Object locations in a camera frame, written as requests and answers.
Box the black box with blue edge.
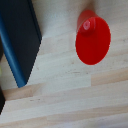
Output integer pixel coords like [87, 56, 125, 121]
[0, 0, 43, 89]

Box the red plastic cup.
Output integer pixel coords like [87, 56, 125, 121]
[75, 9, 112, 66]

